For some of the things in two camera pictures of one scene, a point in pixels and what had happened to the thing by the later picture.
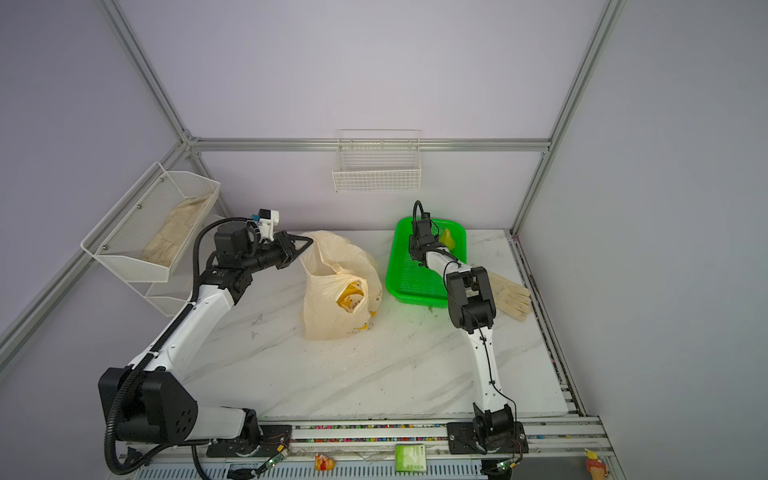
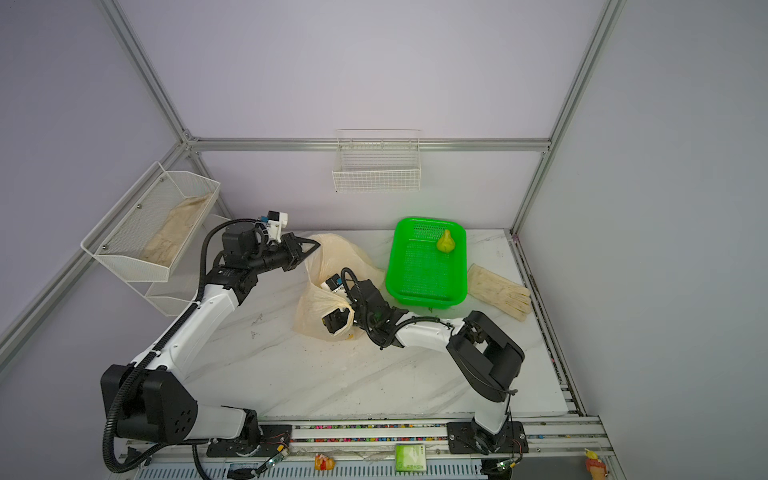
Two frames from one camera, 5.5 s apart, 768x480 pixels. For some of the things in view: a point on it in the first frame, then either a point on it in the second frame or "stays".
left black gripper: x=285 y=249 stays
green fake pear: x=447 y=240 stays
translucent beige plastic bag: x=329 y=264 stays
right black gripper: x=421 y=238 to x=351 y=302
